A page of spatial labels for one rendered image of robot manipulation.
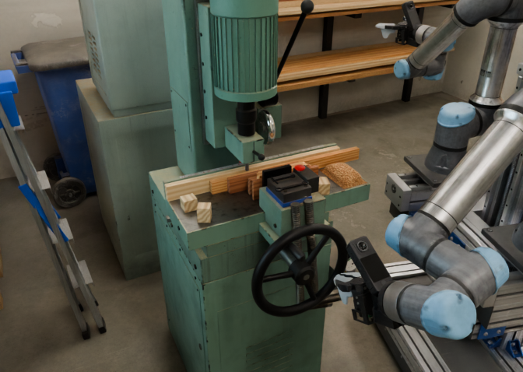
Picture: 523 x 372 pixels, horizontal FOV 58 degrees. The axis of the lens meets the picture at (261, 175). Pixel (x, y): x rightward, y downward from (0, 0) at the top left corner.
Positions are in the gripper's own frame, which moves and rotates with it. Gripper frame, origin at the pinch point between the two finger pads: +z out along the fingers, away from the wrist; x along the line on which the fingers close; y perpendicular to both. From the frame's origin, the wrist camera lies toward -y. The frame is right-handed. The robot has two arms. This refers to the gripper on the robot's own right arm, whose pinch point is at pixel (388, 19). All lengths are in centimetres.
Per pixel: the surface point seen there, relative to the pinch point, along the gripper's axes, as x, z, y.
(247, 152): -95, -54, 7
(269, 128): -81, -42, 9
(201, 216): -114, -63, 16
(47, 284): -175, 46, 101
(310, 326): -86, -66, 76
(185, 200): -116, -56, 15
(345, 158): -59, -50, 24
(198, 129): -102, -31, 7
